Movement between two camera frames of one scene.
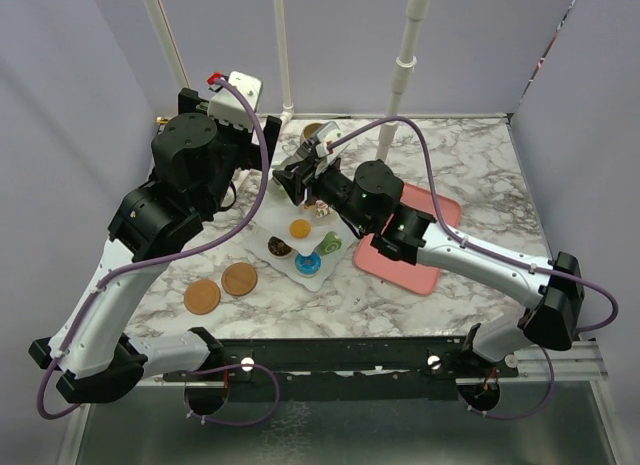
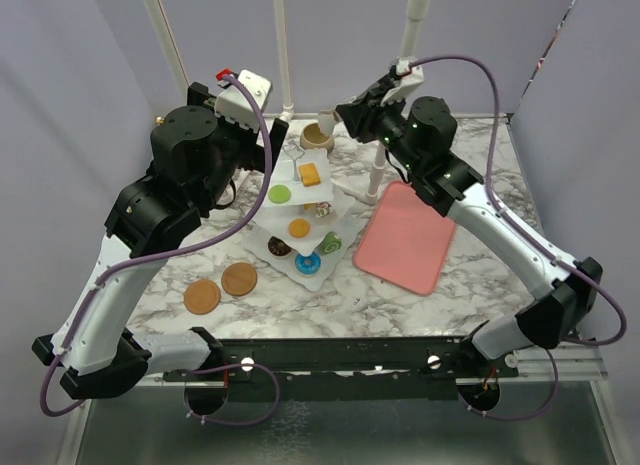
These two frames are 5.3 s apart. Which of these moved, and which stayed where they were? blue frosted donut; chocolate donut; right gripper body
Moved: right gripper body
Stayed: chocolate donut; blue frosted donut
